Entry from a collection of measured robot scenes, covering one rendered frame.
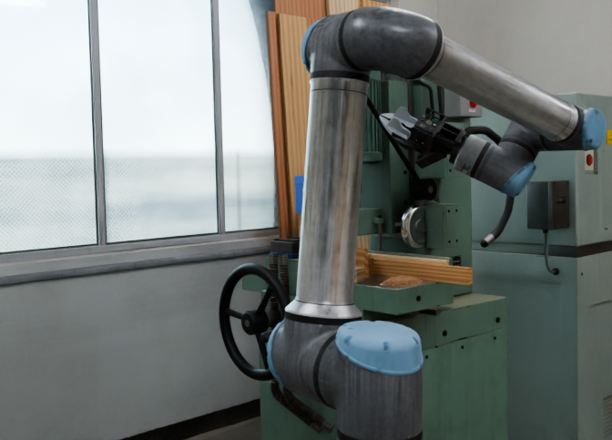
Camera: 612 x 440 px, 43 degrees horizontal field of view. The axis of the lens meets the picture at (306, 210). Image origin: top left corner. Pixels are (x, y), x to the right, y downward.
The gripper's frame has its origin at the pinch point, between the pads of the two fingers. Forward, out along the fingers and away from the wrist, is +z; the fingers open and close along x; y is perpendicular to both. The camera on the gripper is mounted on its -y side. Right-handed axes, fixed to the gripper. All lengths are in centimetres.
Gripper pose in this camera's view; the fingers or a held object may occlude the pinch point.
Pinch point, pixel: (384, 119)
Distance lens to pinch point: 189.5
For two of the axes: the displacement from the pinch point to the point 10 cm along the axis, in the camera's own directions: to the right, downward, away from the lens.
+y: 0.1, -5.0, -8.6
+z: -8.6, -4.5, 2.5
